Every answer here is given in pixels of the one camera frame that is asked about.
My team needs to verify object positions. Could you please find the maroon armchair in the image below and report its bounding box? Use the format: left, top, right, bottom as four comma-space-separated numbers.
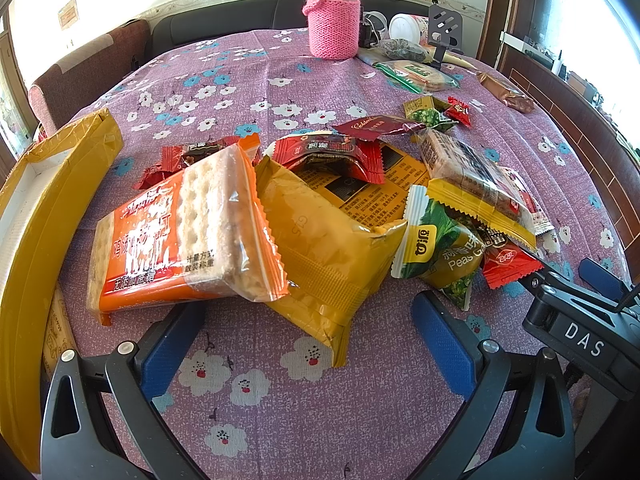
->
28, 20, 151, 136

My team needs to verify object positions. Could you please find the small red candy packet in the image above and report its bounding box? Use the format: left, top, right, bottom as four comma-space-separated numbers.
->
483, 242, 544, 289

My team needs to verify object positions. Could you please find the pink knit-sleeved bottle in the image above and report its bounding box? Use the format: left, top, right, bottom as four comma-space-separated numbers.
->
303, 0, 361, 61

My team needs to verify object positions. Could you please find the black phone stand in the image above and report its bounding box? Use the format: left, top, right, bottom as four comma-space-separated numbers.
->
427, 3, 462, 68

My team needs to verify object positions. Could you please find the round cookie pack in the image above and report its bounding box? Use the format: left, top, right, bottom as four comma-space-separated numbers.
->
373, 60, 459, 93

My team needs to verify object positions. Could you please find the green peas snack pack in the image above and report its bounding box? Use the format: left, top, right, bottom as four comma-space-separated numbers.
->
390, 185, 487, 312

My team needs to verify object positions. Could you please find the orange cracker pack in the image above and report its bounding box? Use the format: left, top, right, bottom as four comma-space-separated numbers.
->
86, 134, 288, 325

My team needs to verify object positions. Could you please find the red twisted candy pack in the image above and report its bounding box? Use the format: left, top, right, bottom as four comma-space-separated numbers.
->
134, 136, 241, 191

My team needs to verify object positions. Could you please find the white plastic cup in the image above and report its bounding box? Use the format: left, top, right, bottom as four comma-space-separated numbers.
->
388, 13, 428, 47

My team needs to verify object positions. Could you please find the dark seed bag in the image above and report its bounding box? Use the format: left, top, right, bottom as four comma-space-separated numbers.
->
376, 38, 433, 64

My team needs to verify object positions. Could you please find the small green yellow pack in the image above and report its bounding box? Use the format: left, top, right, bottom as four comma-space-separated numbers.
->
402, 96, 458, 132

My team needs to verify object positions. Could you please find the red dark candy pack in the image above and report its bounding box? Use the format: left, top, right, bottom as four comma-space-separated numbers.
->
264, 130, 385, 184

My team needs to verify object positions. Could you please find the clear cracker pack yellow edge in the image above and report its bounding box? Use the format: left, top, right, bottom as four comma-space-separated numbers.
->
416, 128, 553, 248

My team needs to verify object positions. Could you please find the dark red Golden wafer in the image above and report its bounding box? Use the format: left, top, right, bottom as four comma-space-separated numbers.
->
334, 115, 426, 141

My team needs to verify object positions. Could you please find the yellow snack bag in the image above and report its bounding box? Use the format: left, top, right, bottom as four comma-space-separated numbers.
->
255, 155, 407, 367

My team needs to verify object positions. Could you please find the small red candy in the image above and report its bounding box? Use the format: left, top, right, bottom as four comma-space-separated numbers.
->
445, 96, 471, 127

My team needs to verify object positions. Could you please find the yellow cardboard tray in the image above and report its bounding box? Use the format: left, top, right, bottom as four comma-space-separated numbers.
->
1, 108, 124, 472

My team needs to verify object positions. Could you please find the black sofa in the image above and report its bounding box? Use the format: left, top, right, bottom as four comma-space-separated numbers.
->
145, 0, 430, 58

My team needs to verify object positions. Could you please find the brown snack wrapper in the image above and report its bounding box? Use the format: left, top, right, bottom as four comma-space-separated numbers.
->
476, 73, 535, 114

